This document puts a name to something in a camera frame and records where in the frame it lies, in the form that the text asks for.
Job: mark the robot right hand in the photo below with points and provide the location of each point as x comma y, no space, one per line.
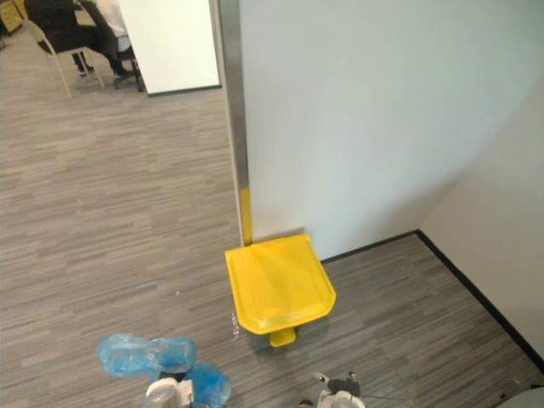
338,397

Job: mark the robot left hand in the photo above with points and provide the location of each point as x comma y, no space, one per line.
168,393

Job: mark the blue plastic garbage bag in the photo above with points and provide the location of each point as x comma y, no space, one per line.
123,353

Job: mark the yellow pedal trash can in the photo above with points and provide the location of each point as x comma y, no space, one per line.
278,289

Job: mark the black office chair base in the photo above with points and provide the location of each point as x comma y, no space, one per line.
129,74

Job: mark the beige chair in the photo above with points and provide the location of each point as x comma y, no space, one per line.
47,44

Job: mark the person in white top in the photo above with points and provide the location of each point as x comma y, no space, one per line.
112,17

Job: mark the person in dark clothes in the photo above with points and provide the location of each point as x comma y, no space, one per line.
64,25

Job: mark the yellow drawer cabinet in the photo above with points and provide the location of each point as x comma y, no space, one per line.
9,15

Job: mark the silver metal partition post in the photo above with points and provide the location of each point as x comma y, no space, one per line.
236,106

